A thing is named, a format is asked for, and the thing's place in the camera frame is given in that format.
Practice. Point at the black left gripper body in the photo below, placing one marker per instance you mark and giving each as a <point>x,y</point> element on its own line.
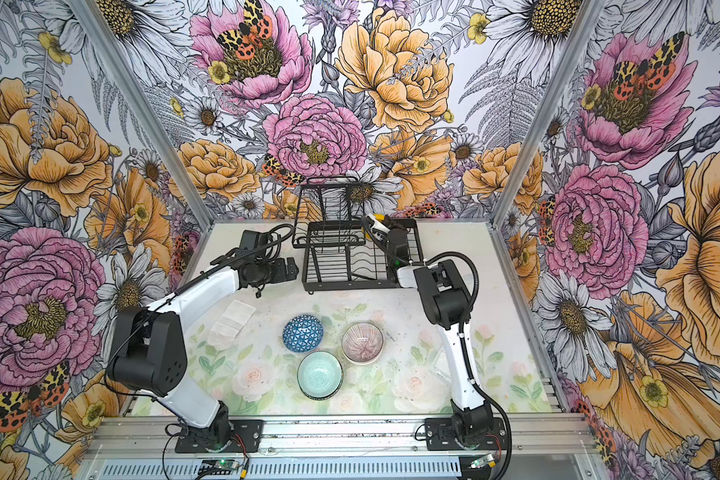
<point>273,272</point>

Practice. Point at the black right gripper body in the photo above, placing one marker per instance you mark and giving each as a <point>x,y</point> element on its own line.
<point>391,225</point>

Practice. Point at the blue triangle patterned bowl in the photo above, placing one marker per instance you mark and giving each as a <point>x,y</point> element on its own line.
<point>303,333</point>

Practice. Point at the light green bowl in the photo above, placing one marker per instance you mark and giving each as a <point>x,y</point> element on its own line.
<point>320,375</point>

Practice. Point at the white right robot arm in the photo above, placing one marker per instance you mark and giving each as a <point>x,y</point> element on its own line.
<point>448,287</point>

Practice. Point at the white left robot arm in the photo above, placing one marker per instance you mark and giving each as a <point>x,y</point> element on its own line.
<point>149,353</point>

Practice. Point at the pink striped bowl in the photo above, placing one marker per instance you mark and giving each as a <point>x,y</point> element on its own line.
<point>362,343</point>

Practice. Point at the clear plastic container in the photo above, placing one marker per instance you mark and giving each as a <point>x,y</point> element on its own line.
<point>441,367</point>

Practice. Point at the black wire dish rack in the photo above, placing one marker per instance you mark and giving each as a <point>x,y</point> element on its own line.
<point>337,254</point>

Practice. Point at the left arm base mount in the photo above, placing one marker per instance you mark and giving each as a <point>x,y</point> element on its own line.
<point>222,435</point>

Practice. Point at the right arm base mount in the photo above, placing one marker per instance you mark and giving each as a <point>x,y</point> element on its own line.
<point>479,428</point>

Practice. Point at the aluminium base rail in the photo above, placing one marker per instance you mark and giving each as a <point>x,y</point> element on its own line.
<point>538,446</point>

